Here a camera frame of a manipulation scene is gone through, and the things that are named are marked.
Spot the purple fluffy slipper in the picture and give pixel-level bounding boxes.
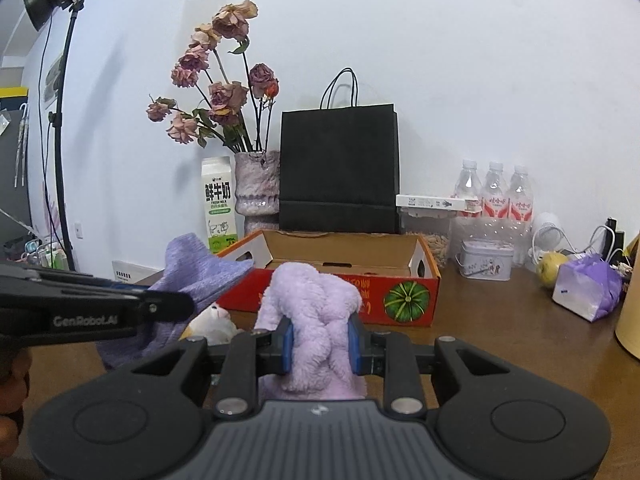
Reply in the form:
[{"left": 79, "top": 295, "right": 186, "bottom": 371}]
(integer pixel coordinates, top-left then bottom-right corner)
[{"left": 254, "top": 262, "right": 367, "bottom": 401}]

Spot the purple linen drawstring pouch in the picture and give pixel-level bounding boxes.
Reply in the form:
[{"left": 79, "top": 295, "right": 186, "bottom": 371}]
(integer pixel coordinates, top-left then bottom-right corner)
[{"left": 96, "top": 233, "right": 254, "bottom": 370}]

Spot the yellow white plush toy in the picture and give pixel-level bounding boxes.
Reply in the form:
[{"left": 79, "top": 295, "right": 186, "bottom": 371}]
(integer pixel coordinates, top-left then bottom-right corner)
[{"left": 180, "top": 302, "right": 241, "bottom": 346}]

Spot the red cardboard box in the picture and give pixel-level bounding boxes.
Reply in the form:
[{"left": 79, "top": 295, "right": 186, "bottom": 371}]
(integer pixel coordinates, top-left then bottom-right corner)
[{"left": 217, "top": 231, "right": 440, "bottom": 327}]

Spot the clear plastic food container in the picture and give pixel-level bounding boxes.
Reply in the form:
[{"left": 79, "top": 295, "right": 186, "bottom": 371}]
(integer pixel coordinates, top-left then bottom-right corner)
[{"left": 400, "top": 209, "right": 454, "bottom": 270}]

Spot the white tin box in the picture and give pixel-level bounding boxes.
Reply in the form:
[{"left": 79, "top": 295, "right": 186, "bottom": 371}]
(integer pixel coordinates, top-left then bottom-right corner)
[{"left": 456, "top": 240, "right": 514, "bottom": 282}]

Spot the white flat long box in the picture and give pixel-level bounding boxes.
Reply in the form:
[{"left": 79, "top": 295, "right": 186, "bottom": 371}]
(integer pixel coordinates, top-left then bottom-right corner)
[{"left": 396, "top": 194, "right": 480, "bottom": 214}]

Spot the white green milk carton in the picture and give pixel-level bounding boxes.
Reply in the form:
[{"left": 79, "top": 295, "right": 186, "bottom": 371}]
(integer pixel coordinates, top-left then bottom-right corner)
[{"left": 201, "top": 156, "right": 238, "bottom": 254}]

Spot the black paper bag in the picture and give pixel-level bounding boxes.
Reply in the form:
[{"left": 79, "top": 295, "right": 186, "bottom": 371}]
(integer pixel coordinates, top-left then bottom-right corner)
[{"left": 279, "top": 67, "right": 399, "bottom": 234}]

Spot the water bottle left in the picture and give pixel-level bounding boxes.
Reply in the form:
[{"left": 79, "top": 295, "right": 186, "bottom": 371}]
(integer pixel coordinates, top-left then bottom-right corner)
[{"left": 454, "top": 159, "right": 482, "bottom": 218}]

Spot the water bottle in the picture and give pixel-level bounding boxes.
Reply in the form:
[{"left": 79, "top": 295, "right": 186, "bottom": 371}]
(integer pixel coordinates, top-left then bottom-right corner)
[
  {"left": 480, "top": 162, "right": 509, "bottom": 219},
  {"left": 506, "top": 166, "right": 534, "bottom": 223},
  {"left": 454, "top": 159, "right": 482, "bottom": 218}
]

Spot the green yellow pear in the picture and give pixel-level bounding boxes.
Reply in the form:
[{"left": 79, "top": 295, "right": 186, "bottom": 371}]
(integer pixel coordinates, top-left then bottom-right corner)
[{"left": 536, "top": 252, "right": 570, "bottom": 289}]

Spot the water bottle middle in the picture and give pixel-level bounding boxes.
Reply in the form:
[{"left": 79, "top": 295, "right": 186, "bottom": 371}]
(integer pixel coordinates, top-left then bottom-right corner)
[{"left": 480, "top": 162, "right": 509, "bottom": 219}]

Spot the water bottle right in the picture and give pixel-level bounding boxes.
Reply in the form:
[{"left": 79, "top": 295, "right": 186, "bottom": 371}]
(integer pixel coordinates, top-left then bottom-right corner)
[{"left": 506, "top": 166, "right": 534, "bottom": 223}]

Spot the purple tissue pack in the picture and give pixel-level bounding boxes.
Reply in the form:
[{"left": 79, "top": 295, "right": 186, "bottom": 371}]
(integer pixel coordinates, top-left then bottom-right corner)
[{"left": 552, "top": 255, "right": 623, "bottom": 322}]

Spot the dried pink roses bouquet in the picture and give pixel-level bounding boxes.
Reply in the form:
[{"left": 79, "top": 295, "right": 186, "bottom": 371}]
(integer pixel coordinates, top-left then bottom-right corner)
[{"left": 145, "top": 0, "right": 280, "bottom": 154}]

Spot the beige thermos jug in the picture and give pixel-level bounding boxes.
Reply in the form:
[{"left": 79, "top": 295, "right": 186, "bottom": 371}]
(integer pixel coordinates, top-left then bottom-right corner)
[{"left": 615, "top": 236, "right": 640, "bottom": 360}]

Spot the white booklet by wall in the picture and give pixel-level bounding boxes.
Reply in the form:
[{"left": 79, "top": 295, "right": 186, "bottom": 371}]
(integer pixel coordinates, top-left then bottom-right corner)
[{"left": 112, "top": 260, "right": 160, "bottom": 284}]

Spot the white charger with cables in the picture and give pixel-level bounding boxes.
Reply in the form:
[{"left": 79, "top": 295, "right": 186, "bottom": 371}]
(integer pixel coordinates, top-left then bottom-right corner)
[{"left": 529, "top": 212, "right": 617, "bottom": 266}]

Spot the black camera on tripod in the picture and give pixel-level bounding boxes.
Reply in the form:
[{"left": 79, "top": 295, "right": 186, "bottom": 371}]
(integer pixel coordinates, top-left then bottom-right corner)
[{"left": 23, "top": 0, "right": 85, "bottom": 271}]

